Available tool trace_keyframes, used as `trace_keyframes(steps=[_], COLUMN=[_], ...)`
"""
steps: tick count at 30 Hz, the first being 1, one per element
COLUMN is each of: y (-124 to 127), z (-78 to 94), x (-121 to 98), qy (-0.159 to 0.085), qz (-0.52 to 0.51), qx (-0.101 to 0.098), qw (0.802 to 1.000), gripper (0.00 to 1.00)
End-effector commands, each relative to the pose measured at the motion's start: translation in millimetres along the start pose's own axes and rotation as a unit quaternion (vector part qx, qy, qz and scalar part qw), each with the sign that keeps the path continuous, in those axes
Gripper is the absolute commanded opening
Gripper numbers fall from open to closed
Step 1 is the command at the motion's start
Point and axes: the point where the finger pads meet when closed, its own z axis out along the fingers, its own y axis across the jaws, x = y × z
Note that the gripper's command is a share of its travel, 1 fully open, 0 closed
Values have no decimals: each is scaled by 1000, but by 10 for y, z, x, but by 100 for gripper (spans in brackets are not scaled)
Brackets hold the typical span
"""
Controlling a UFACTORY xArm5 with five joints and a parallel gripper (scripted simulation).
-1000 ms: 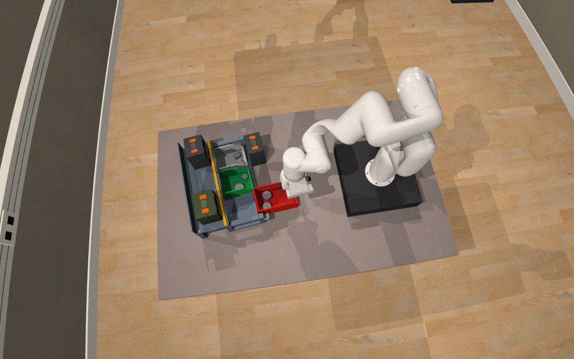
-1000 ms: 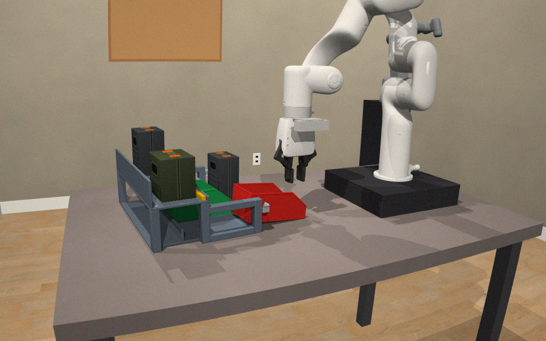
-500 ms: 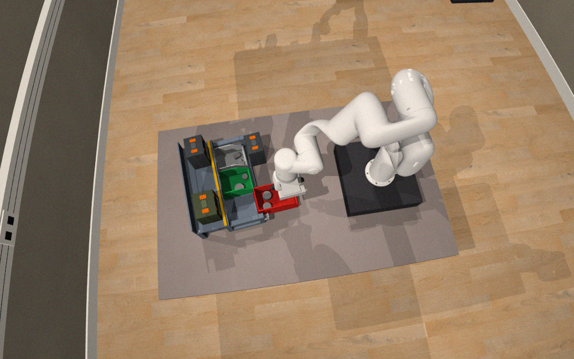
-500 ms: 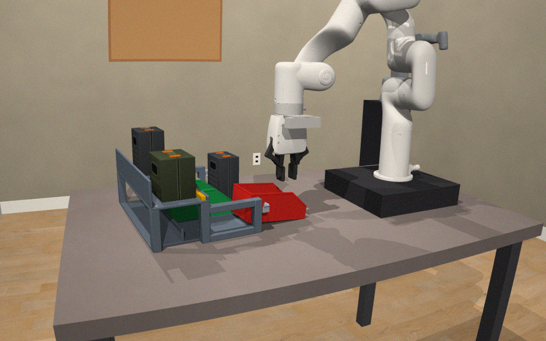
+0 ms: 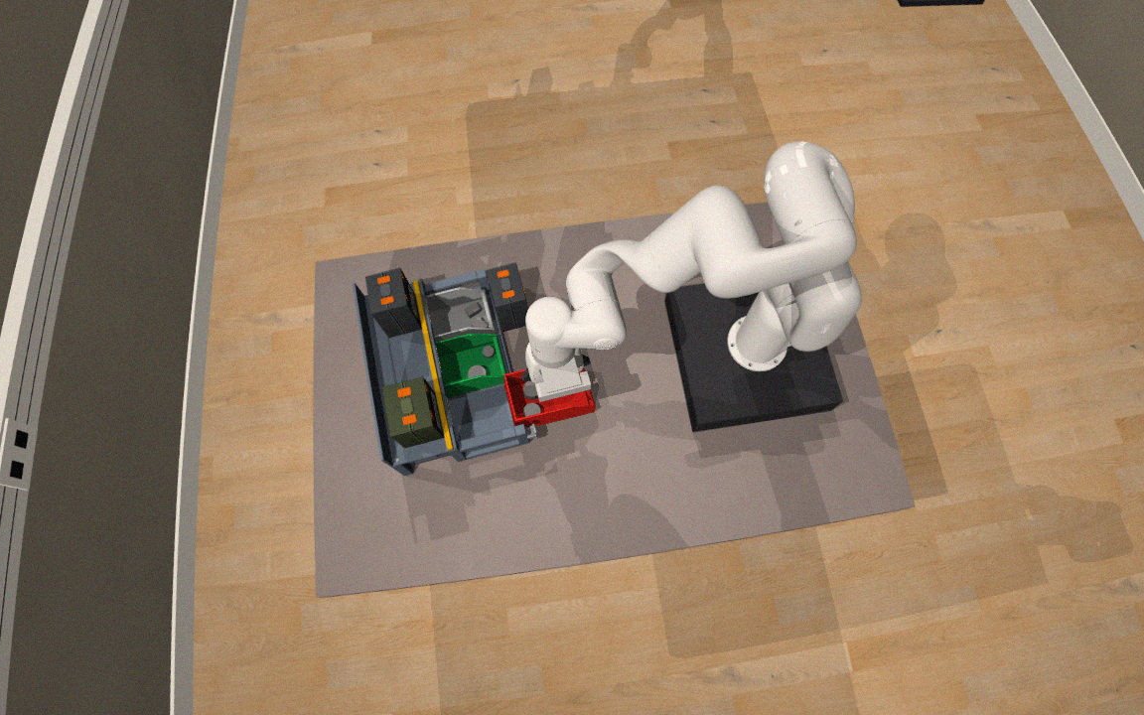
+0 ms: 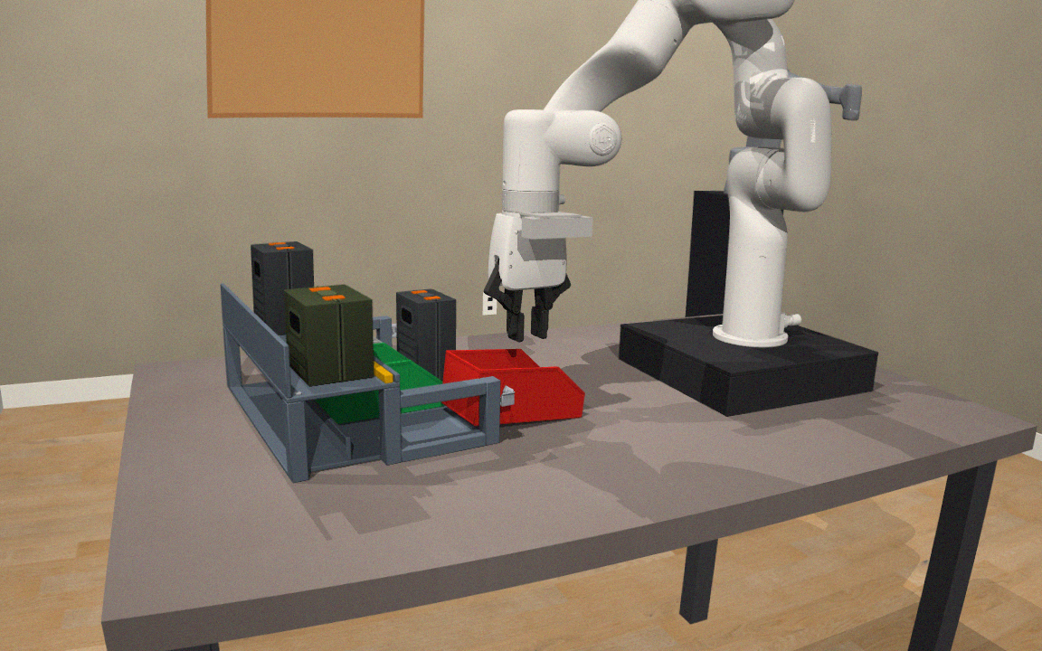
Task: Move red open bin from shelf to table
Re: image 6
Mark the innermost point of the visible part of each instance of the yellow flat bar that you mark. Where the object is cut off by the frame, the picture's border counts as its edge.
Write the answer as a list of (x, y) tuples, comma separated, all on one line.
[(382, 374)]

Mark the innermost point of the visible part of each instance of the olive green case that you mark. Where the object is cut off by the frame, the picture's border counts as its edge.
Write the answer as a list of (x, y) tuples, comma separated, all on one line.
[(329, 331)]

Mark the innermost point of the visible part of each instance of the red bin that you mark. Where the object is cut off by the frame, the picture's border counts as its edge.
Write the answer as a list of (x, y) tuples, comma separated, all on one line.
[(541, 393)]

